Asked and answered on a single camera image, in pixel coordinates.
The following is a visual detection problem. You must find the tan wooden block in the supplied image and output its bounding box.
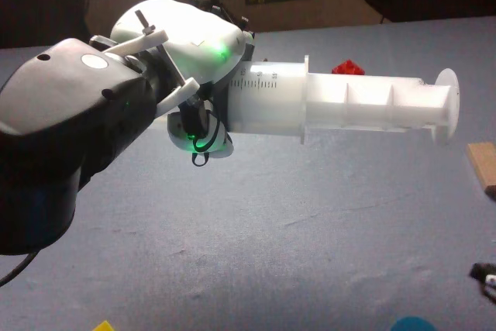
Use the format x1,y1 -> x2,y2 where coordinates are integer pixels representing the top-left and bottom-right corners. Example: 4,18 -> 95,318
467,143 -> 496,196

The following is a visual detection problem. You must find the red and green toy brick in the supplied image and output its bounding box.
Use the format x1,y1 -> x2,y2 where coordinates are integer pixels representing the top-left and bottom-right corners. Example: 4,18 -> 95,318
332,59 -> 366,75

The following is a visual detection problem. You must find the cyan round disc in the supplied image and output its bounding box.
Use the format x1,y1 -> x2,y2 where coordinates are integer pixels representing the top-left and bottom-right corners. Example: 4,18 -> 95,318
390,315 -> 439,331

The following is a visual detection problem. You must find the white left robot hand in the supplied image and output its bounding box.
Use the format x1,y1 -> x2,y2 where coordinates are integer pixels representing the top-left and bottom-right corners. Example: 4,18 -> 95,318
109,0 -> 257,160

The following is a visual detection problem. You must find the large translucent plastic syringe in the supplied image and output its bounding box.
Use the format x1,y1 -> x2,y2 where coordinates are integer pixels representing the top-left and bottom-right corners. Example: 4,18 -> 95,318
226,54 -> 461,147

